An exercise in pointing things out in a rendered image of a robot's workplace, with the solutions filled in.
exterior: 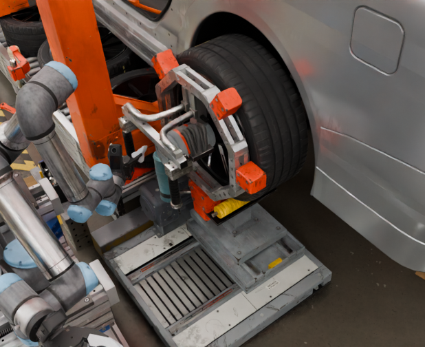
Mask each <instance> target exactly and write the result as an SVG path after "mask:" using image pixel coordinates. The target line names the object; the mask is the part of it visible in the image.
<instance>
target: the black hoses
mask: <svg viewBox="0 0 425 347"><path fill-rule="evenodd" d="M200 118H201V119H202V120H203V121H204V122H205V123H207V122H209V119H208V118H207V117H206V116H204V115H203V114H202V115H201V116H200ZM181 135H183V136H184V138H185V140H186V142H187V145H188V148H189V150H190V154H189V158H190V159H191V160H192V161H193V162H195V161H197V160H199V159H201V158H203V157H205V156H207V155H208V154H211V153H213V152H214V147H213V146H212V145H210V144H208V135H207V129H206V126H205V125H204V124H203V123H195V124H189V125H188V127H187V128H185V129H183V130H182V131H181ZM192 135H193V136H192Z"/></svg>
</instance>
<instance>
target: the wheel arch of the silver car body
mask: <svg viewBox="0 0 425 347"><path fill-rule="evenodd" d="M227 33H239V34H244V35H246V36H248V37H250V38H252V39H254V40H255V41H257V42H259V43H260V44H261V45H262V46H264V47H265V48H266V49H267V50H269V48H270V46H271V45H273V43H272V42H271V41H270V40H269V38H267V37H266V35H265V34H264V33H263V32H262V31H261V30H260V29H259V28H258V27H257V26H255V24H253V23H252V22H251V21H249V20H248V19H246V18H245V17H243V16H241V15H240V14H237V13H236V12H233V11H229V10H213V11H211V12H209V13H207V14H205V15H204V16H203V17H202V18H201V19H200V20H199V21H198V22H197V25H196V26H195V28H194V30H193V33H192V35H191V38H190V43H189V47H188V49H190V48H193V47H195V46H197V45H199V44H202V43H205V42H207V41H209V40H211V39H214V38H217V37H218V36H221V35H223V34H227ZM270 53H271V54H272V55H273V56H274V58H276V59H277V61H278V62H279V59H280V57H281V58H282V59H283V57H282V56H281V55H280V53H279V51H278V50H277V49H276V48H275V46H274V45H273V47H272V49H271V51H270ZM283 61H284V59H283ZM284 63H285V64H286V62H285V61H284ZM286 66H287V64H286ZM287 68H288V70H289V71H290V69H289V67H288V66H287ZM290 74H291V75H292V73H291V72H290ZM292 78H293V79H294V77H293V75H292ZM294 82H295V83H296V81H295V79H294ZM296 86H297V88H298V85H297V84H296ZM298 90H299V88H298ZM299 93H300V95H301V92H300V90H299ZM301 98H302V100H303V97H302V95H301ZM303 103H304V100H303ZM304 106H305V103H304ZM305 110H306V112H307V109H306V106H305ZM307 117H308V119H309V116H308V113H307ZM309 124H310V128H311V131H312V126H311V123H310V120H309ZM312 138H313V144H314V137H313V132H312ZM314 158H315V169H314V181H313V185H312V189H311V191H310V195H312V191H313V188H314V183H315V178H316V151H315V144H314Z"/></svg>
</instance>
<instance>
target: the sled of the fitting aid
mask: <svg viewBox="0 0 425 347"><path fill-rule="evenodd" d="M186 227H187V230H188V231H189V232H190V234H191V235H192V236H193V237H194V238H195V239H196V240H197V241H198V242H199V243H200V244H201V245H202V246H203V247H204V248H205V249H206V251H207V252H208V253H209V254H210V255H211V256H212V257H213V258H214V259H215V261H216V262H217V263H218V264H219V265H220V266H221V267H222V268H223V270H224V271H225V272H226V273H227V274H229V276H230V277H231V278H232V279H233V280H234V281H235V282H236V283H237V284H238V285H239V286H240V288H241V289H242V290H243V291H244V292H245V293H246V294H248V293H250V292H251V291H253V290H254V289H255V288H257V287H258V286H260V285H262V284H263V283H264V282H266V281H268V280H269V279H270V278H272V277H274V276H275V275H276V274H278V273H280V272H281V271H282V270H284V269H285V268H287V267H288V266H289V265H291V264H293V263H294V262H295V261H297V260H299V259H300V258H302V257H303V256H304V252H305V246H304V245H303V244H302V243H301V242H299V241H298V240H297V239H296V238H295V237H294V236H293V235H292V234H291V233H290V232H289V231H288V230H287V234H286V235H285V236H284V237H282V238H281V239H280V240H277V241H276V242H275V243H273V244H271V245H270V246H268V247H267V248H265V249H264V250H262V251H260V252H259V253H257V254H256V255H254V256H253V257H251V258H250V259H248V260H246V261H245V262H244V263H242V264H240V265H239V266H238V265H237V264H236V263H235V262H234V261H233V260H232V258H231V257H230V256H229V255H228V254H227V253H226V252H225V251H224V250H223V249H222V248H221V247H220V246H219V245H218V244H217V243H216V242H215V241H214V240H213V239H212V238H211V237H210V236H209V235H208V234H207V232H205V231H204V230H203V229H202V227H201V226H200V225H199V224H198V223H197V222H196V221H195V220H194V219H193V218H192V217H191V218H189V219H187V220H186Z"/></svg>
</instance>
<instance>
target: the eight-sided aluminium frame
mask: <svg viewBox="0 0 425 347"><path fill-rule="evenodd" d="M178 83H179V84H180V85H183V86H184V87H185V88H186V89H187V90H188V91H189V92H192V93H193V94H194V95H195V96H196V97H197V98H198V99H199V100H201V101H202V102H203V104H204V105H205V106H206V108H207V110H208V112H209V114H210V116H211V118H212V120H213V122H214V124H215V126H216V128H217V130H218V132H219V134H220V136H221V138H222V140H223V142H224V144H225V146H226V148H227V150H228V164H229V179H230V184H229V185H226V186H221V185H220V184H219V183H218V182H217V181H216V180H215V179H214V178H213V177H212V176H211V175H210V174H209V173H208V172H207V171H205V170H204V169H203V168H202V167H201V166H200V165H199V164H198V163H197V161H195V162H193V170H192V171H190V172H188V173H187V174H186V175H187V177H190V178H191V180H192V181H193V182H194V183H195V184H196V185H197V186H198V187H199V188H200V189H202V190H203V191H204V192H205V193H206V194H207V195H208V196H209V198H210V199H212V200H213V201H216V202H217V201H218V200H224V199H228V198H234V197H237V196H238V195H240V194H242V193H243V192H245V190H244V189H243V188H242V187H240V186H239V185H238V184H237V183H236V169H237V168H239V167H240V166H242V165H244V164H246V163H248V152H249V151H248V145H247V143H246V139H245V138H244V137H243V135H242V134H241V132H240V130H239V128H238V126H237V124H236V122H235V120H234V118H233V116H232V115H229V116H227V117H225V118H224V120H225V122H226V124H227V126H228V128H227V127H226V124H225V123H224V120H223V119H221V120H218V118H217V117H216V115H215V113H214V111H213V110H212V108H211V107H210V102H211V101H212V99H214V97H215V95H216V94H218V93H220V90H219V89H218V88H217V87H216V85H213V84H212V83H210V82H208V81H207V80H206V79H205V78H203V77H202V76H200V75H199V74H198V73H196V72H195V71H194V70H192V69H191V68H190V66H187V65H186V64H183V65H180V66H178V67H175V68H173V69H172V70H170V71H168V74H167V75H166V76H165V77H164V78H163V79H162V80H161V81H160V82H159V83H157V84H156V86H155V93H156V94H157V103H158V107H159V112H163V111H165V110H167V109H170V108H172V107H174V106H175V101H174V95H173V88H174V87H175V86H176V85H177V84H178ZM165 95H166V100H165ZM166 105H167V109H166ZM176 118H177V117H176V114H174V115H172V116H169V117H166V118H163V119H161V123H160V125H161V127H162V128H163V127H164V126H165V125H166V124H168V123H169V122H171V121H172V120H174V119H176ZM228 129H229V130H230V132H229V131H228ZM230 133H231V134H232V136H231V135H230ZM232 137H233V138H234V140H233V139H232ZM196 172H197V173H198V174H199V175H200V176H201V177H202V178H203V179H204V180H205V181H206V182H207V183H208V184H207V183H206V182H205V181H204V180H202V179H201V178H200V177H199V176H198V175H197V174H196ZM209 185H210V186H209ZM211 187H212V188H211Z"/></svg>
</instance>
